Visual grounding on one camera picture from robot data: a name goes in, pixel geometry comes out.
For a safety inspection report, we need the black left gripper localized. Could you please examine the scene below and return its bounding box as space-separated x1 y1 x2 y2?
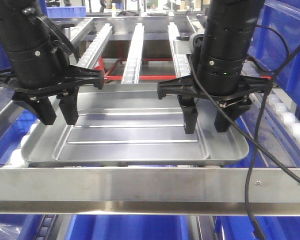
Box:
0 64 105 126

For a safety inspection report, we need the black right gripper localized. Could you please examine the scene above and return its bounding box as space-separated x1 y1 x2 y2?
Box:
157 74 269 134

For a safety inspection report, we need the silver metal tray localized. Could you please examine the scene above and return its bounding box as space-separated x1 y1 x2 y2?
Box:
21 88 249 167

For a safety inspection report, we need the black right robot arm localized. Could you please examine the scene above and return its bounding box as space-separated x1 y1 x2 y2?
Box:
157 0 266 134

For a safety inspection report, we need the small blue bin background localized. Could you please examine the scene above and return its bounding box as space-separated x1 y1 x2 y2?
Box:
46 6 87 18

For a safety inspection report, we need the large blue plastic crate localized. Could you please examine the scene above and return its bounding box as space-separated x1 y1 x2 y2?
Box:
248 0 300 107

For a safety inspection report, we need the blue bin lower shelf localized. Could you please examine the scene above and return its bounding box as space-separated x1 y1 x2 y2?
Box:
65 215 190 240

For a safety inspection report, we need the red floor frame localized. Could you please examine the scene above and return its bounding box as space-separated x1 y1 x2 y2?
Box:
95 40 176 83

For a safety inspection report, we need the metal roller rack frame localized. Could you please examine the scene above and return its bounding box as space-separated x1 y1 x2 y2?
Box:
0 15 300 240

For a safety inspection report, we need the black cable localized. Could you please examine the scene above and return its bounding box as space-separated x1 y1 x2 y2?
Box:
189 23 300 240

